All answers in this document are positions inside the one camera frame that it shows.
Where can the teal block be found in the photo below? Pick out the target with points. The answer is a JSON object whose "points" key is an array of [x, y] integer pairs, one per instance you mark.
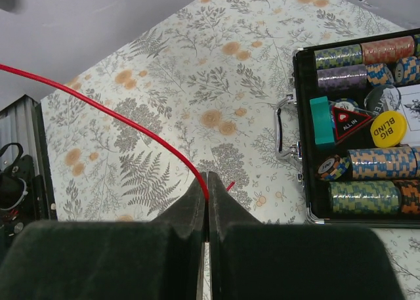
{"points": [[321, 119]]}

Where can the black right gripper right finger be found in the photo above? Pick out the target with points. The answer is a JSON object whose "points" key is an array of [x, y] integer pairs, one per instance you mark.
{"points": [[253, 260]]}

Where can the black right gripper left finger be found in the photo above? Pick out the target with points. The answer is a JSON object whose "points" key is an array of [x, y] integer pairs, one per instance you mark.
{"points": [[158, 259]]}

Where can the white card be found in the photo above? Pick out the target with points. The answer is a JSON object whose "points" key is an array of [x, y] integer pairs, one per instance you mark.
{"points": [[409, 105]]}

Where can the black poker chip case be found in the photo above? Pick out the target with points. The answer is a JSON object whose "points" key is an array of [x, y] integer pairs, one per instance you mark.
{"points": [[356, 182]]}

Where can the yellow dealer button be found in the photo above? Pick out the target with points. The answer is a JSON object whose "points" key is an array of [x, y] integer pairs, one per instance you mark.
{"points": [[388, 129]]}

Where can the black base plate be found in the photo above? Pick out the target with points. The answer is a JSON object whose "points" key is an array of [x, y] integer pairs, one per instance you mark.
{"points": [[43, 160]]}

